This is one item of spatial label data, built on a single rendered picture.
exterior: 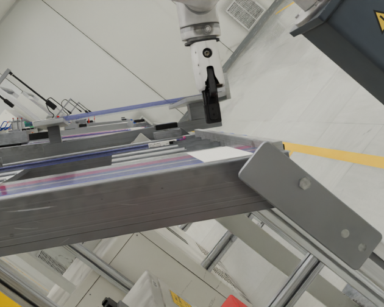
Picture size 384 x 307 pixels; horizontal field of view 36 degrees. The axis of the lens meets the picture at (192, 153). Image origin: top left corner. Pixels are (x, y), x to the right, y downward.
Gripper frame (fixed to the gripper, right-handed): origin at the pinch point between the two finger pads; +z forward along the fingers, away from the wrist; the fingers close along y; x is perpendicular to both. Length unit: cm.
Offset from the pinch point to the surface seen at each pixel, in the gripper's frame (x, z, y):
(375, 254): -5, 17, -63
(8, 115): 116, -18, 440
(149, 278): 18.9, 33.4, 2.2
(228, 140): 3.4, 4.0, -31.6
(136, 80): -21, -51, 749
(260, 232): -14, 35, 33
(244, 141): 3.4, 3.7, -43.2
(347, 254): -1, 16, -64
